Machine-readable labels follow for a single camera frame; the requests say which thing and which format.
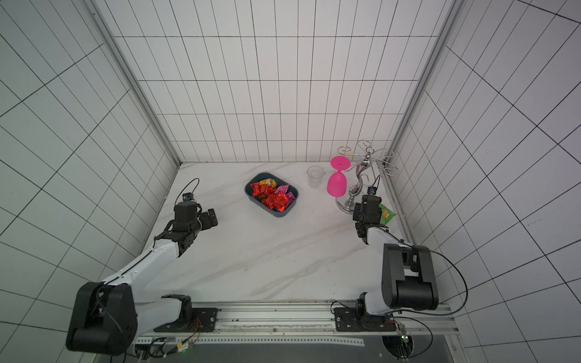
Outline red tea bag front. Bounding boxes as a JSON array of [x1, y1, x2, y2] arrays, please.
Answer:
[[260, 184, 277, 198]]

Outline yellow tea bag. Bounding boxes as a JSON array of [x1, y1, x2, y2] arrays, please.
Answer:
[[259, 178, 278, 188]]

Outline red tea bag pile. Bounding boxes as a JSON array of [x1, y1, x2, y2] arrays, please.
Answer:
[[272, 194, 290, 212], [262, 195, 276, 210]]

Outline pink tea bag front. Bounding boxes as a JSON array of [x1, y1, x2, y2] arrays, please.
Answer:
[[286, 191, 296, 204]]

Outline pink tea bag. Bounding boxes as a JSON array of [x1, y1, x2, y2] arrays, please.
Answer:
[[274, 185, 290, 195], [286, 191, 296, 204]]

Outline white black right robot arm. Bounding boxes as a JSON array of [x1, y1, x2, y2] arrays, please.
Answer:
[[331, 195, 439, 332]]

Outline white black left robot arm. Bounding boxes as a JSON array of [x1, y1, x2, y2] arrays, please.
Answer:
[[66, 201, 218, 355]]

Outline teal plastic storage box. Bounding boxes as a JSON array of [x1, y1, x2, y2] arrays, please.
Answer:
[[245, 172, 299, 218]]

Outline green snack packet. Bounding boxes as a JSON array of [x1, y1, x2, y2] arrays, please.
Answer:
[[380, 204, 396, 225]]

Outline chrome glass holder stand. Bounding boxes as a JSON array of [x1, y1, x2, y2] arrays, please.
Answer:
[[335, 139, 398, 214]]

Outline pink plastic goblet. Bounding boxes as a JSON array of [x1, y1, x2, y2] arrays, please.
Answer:
[[327, 156, 351, 198]]

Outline clear plastic cup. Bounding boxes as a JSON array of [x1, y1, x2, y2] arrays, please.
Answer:
[[307, 166, 325, 188]]

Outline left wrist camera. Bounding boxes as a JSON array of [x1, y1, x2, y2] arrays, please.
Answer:
[[182, 192, 194, 202]]

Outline aluminium mounting rail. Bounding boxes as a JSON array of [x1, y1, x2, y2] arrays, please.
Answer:
[[79, 301, 468, 363]]

